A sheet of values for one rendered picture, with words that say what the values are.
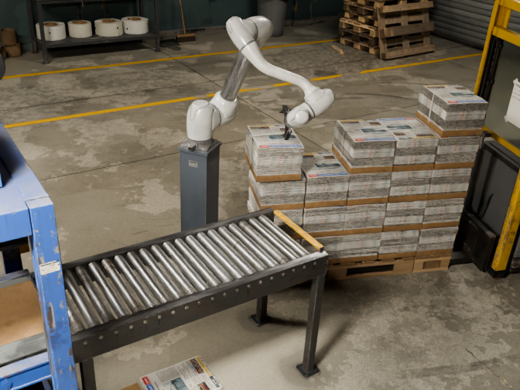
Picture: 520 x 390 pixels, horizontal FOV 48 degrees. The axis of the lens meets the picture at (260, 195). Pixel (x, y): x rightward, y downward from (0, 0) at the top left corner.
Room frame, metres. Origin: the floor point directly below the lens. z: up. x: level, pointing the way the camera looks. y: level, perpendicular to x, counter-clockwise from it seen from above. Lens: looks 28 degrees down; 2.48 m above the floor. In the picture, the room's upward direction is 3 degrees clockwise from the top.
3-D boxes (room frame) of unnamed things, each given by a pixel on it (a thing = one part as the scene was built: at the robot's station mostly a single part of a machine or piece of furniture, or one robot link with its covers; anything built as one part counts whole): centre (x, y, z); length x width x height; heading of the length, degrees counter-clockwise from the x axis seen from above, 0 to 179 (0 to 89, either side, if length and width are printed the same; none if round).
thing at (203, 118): (3.36, 0.38, 1.17); 0.18 x 0.16 x 0.22; 146
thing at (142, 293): (2.22, 0.56, 0.77); 0.47 x 0.05 x 0.05; 34
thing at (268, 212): (2.58, 0.48, 0.74); 1.34 x 0.05 x 0.12; 124
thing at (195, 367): (2.35, 0.37, 0.01); 0.37 x 0.28 x 0.01; 124
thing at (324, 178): (3.57, -0.52, 0.42); 1.17 x 0.39 x 0.83; 104
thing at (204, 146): (3.33, 0.40, 1.03); 0.22 x 0.18 x 0.06; 160
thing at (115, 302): (2.15, 0.67, 0.77); 0.47 x 0.05 x 0.05; 34
